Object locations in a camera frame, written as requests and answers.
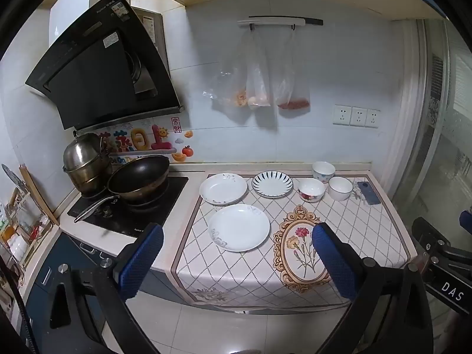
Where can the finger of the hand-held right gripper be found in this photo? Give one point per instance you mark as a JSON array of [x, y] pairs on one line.
[[431, 238], [467, 219]]

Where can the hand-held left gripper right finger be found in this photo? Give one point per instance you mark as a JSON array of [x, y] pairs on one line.
[[333, 261]]

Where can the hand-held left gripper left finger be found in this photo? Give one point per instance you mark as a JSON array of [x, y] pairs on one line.
[[142, 261]]

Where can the plain white bowl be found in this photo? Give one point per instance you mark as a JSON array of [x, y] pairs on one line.
[[340, 188]]

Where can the red floral bowl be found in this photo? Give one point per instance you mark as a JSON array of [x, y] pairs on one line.
[[311, 190]]

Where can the white bowl with flower print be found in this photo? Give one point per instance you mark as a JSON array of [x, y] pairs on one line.
[[323, 171]]

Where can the blue striped white plate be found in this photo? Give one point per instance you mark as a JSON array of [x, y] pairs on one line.
[[272, 184]]

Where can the white floral plate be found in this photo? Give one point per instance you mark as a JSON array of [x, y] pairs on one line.
[[223, 188], [239, 227]]

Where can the black gas stove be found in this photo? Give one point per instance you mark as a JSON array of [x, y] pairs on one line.
[[155, 215]]

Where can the blue smartphone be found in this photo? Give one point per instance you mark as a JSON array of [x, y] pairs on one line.
[[368, 193]]

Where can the dark blue base cabinet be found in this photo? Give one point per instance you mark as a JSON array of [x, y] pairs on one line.
[[64, 249]]

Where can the pink diamond pattern tablecloth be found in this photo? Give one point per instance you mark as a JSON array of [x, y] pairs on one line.
[[239, 269]]

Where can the sliding glass door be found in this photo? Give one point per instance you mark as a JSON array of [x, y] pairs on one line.
[[442, 118]]

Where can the steel pot with lid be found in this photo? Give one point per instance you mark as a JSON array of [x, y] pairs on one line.
[[86, 158]]

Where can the wooden cutting board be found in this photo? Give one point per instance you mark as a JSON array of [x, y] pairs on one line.
[[38, 195]]

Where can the dish rack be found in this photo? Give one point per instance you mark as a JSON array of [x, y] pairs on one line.
[[22, 228]]

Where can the clear plastic bag red contents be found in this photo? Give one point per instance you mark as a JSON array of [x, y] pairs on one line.
[[293, 92]]

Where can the black range hood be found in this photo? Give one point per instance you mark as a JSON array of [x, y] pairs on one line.
[[92, 73]]

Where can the clear plastic bag orange contents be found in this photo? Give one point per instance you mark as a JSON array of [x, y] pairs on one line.
[[230, 88]]

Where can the clear plastic bag pale contents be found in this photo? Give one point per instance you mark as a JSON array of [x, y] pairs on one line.
[[258, 81]]

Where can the colourful wall sticker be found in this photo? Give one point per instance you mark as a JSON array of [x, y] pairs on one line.
[[147, 142]]

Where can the white wall socket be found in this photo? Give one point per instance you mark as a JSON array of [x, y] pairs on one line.
[[358, 117], [342, 115], [371, 118]]

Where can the wall hook rail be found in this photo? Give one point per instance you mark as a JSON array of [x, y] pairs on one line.
[[273, 21]]

